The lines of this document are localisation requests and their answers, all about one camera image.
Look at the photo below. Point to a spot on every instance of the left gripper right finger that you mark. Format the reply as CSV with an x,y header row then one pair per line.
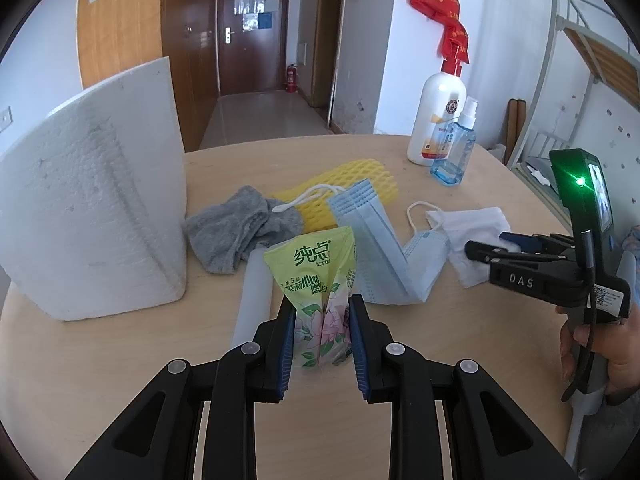
x,y
446,419

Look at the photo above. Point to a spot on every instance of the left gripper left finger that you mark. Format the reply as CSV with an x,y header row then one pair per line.
x,y
185,405

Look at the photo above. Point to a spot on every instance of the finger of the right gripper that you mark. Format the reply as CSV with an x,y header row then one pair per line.
x,y
485,253
552,244

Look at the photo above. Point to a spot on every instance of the green tissue pack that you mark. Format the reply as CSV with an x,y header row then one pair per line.
x,y
316,273

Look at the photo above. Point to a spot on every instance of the yellow foam fruit net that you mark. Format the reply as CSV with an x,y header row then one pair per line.
x,y
309,198

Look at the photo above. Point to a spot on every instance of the white folded tissue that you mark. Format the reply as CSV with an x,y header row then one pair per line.
x,y
481,225

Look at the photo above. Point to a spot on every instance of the blue single face mask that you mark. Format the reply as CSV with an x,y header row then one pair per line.
x,y
427,251

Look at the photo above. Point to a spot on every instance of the blue spray bottle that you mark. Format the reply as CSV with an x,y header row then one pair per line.
x,y
456,146

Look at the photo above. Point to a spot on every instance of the blue face mask stack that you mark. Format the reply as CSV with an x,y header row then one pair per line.
x,y
382,273

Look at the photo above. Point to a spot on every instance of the wooden board leaning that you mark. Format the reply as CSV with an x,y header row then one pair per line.
x,y
515,118

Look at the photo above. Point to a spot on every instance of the white pump lotion bottle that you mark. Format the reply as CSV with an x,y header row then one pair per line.
x,y
443,96

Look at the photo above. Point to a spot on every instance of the white foam tube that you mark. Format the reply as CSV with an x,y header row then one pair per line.
x,y
256,296

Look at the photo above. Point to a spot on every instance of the grey sock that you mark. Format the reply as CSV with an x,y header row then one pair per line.
x,y
222,235

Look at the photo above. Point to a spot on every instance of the white styrofoam box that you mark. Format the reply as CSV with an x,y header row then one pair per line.
x,y
93,200

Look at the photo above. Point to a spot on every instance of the red hanging banners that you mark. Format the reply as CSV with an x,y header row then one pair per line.
x,y
454,44

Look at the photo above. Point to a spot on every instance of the red fire extinguisher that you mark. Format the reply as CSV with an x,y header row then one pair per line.
x,y
291,79

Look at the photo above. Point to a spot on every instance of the dark brown entry door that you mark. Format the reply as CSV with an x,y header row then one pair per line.
x,y
252,38

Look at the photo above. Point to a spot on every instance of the wooden wardrobe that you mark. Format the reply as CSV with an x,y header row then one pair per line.
x,y
116,35

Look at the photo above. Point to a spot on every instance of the black camera phone mount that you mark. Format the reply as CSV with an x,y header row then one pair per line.
x,y
582,189

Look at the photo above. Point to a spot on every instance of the metal bunk bed frame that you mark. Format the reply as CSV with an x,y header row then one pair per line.
x,y
586,96

